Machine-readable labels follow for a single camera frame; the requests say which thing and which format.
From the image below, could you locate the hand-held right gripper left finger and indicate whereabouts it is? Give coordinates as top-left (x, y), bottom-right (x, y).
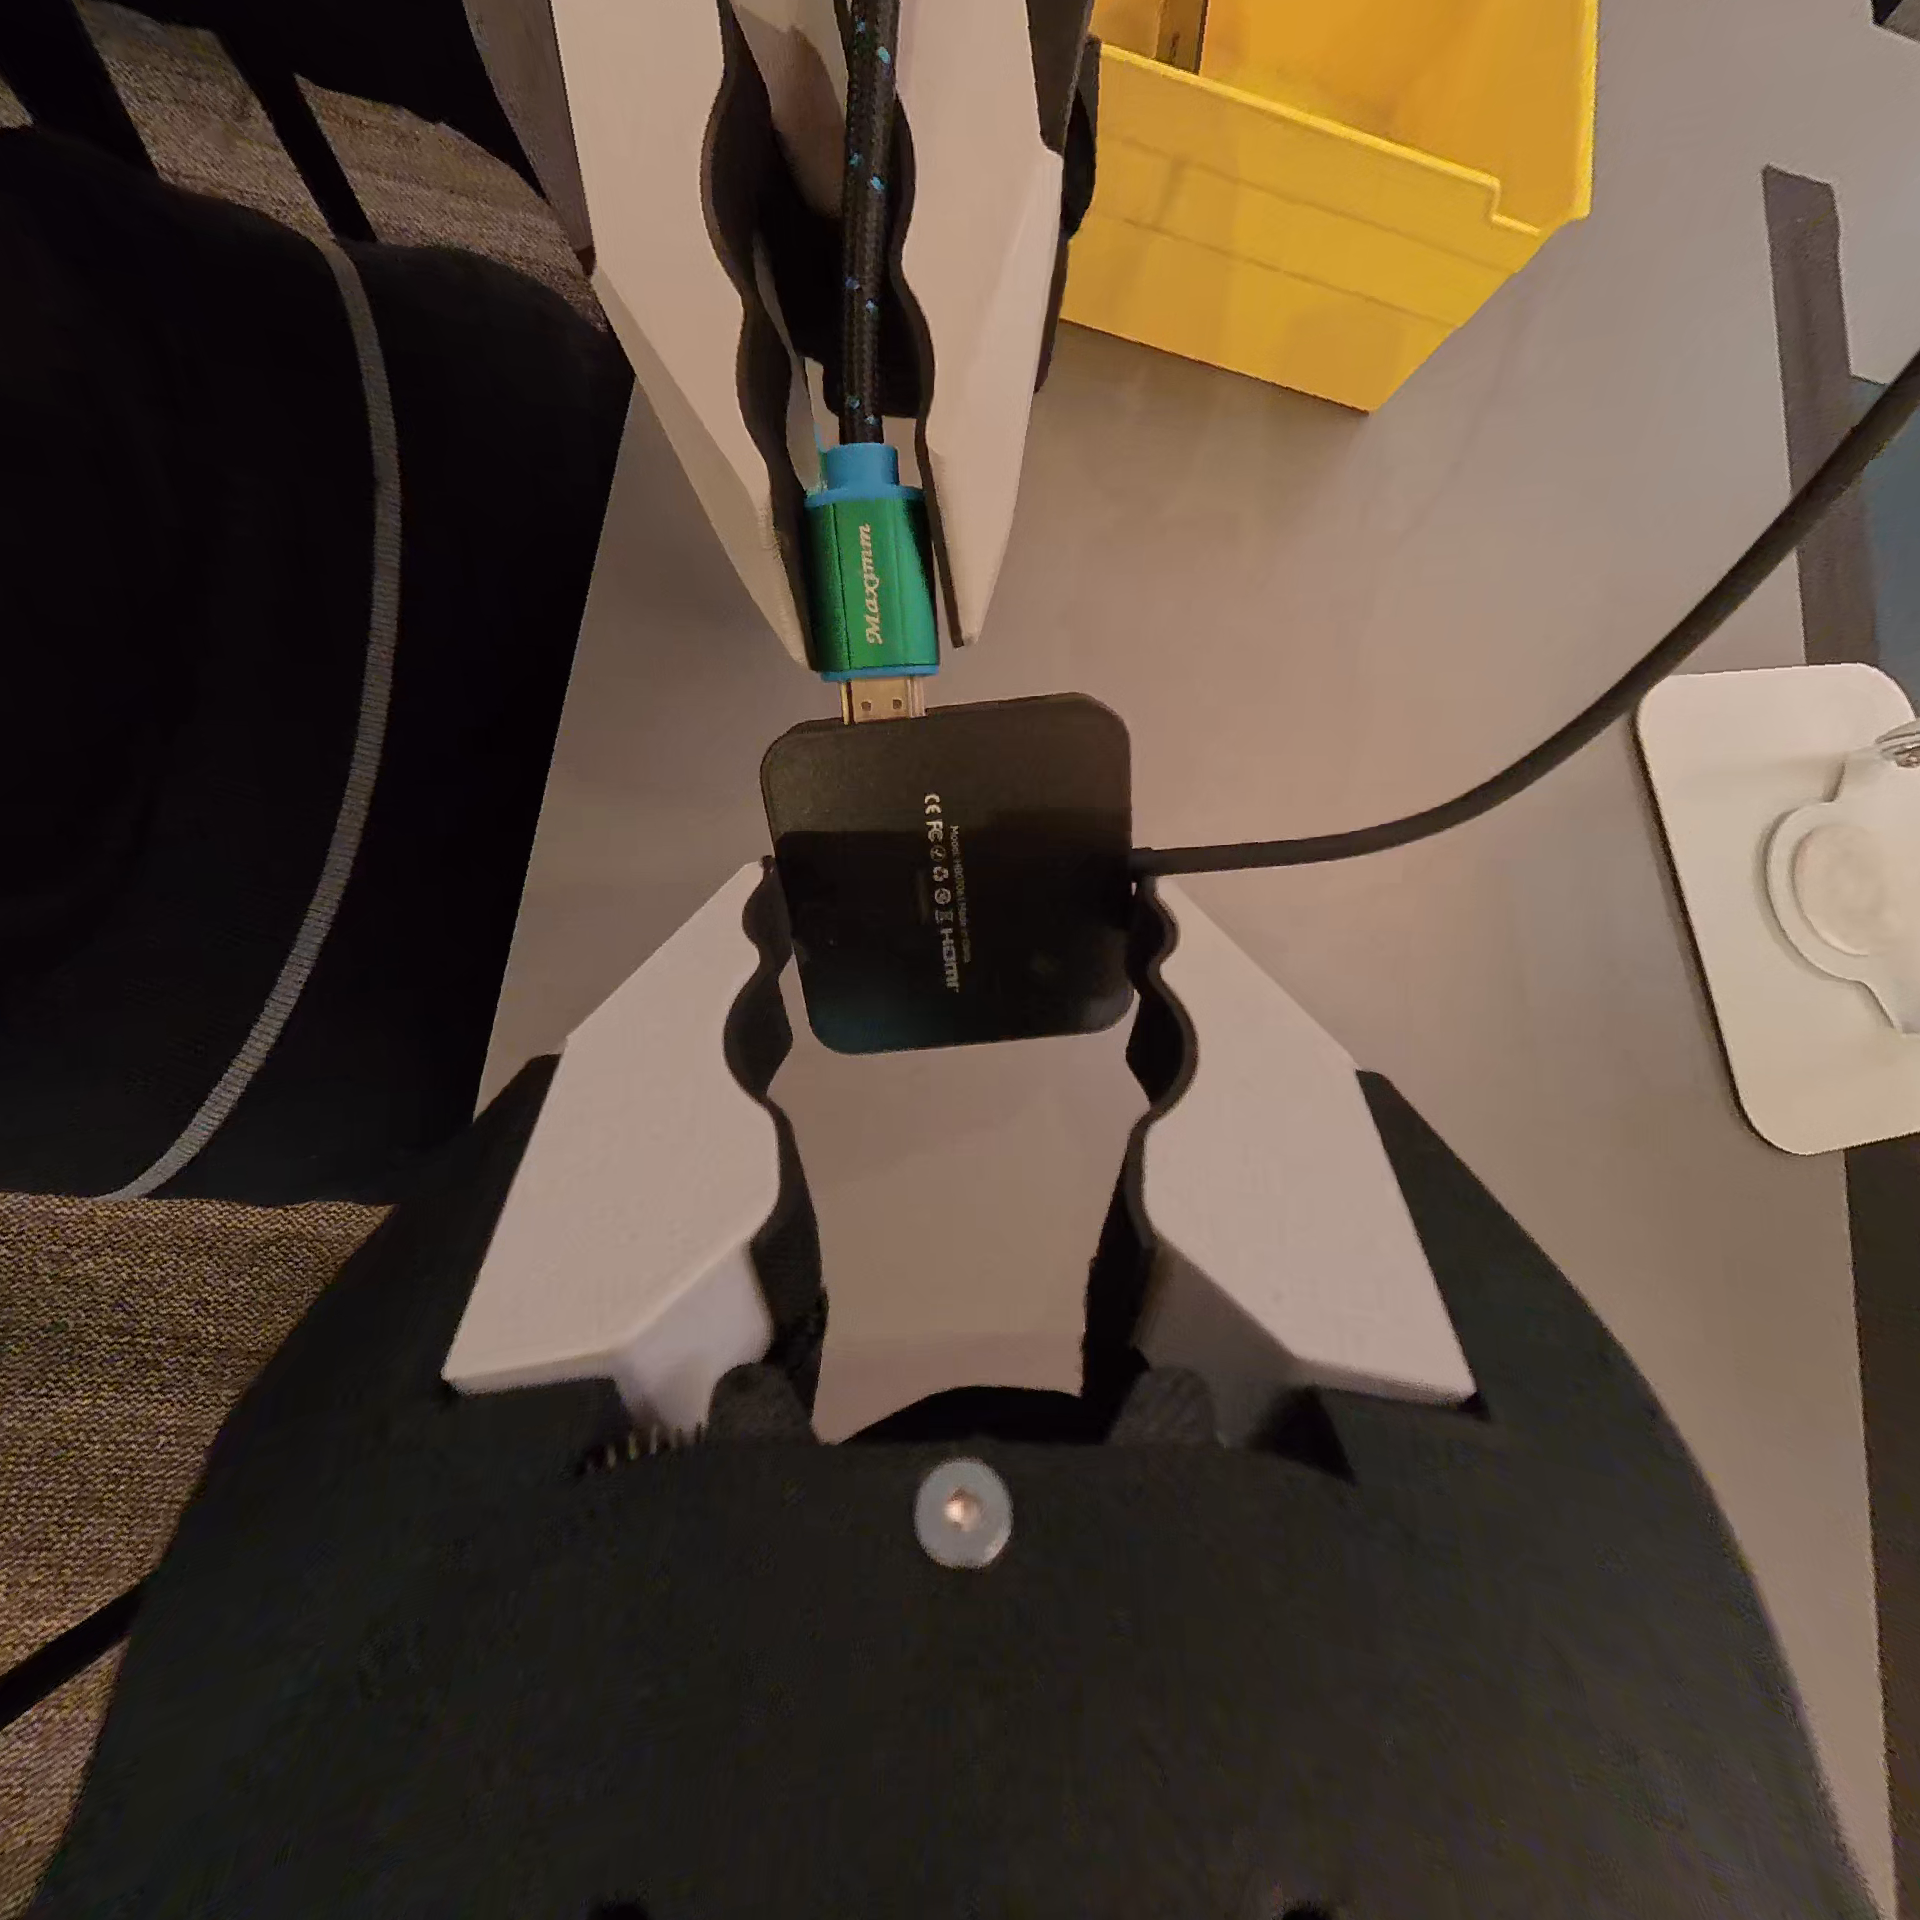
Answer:
top-left (442, 860), bottom-right (827, 1420)

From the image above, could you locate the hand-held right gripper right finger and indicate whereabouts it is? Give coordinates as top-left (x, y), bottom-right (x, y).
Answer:
top-left (1084, 879), bottom-right (1480, 1413)

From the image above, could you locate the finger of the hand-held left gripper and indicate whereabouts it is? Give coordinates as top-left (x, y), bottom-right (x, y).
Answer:
top-left (547, 0), bottom-right (823, 672)
top-left (883, 0), bottom-right (1106, 649)

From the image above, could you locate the yellow plastic bin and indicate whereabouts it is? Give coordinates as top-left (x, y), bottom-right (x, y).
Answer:
top-left (1055, 0), bottom-right (1603, 417)

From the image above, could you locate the black braided hdmi cable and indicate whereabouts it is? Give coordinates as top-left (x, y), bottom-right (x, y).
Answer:
top-left (802, 0), bottom-right (951, 731)

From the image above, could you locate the smooth black adapter cable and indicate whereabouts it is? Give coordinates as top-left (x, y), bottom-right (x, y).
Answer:
top-left (1126, 351), bottom-right (1920, 883)

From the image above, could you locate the white stand with wooden board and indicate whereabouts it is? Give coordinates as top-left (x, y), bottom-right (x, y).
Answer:
top-left (1635, 664), bottom-right (1920, 1156)

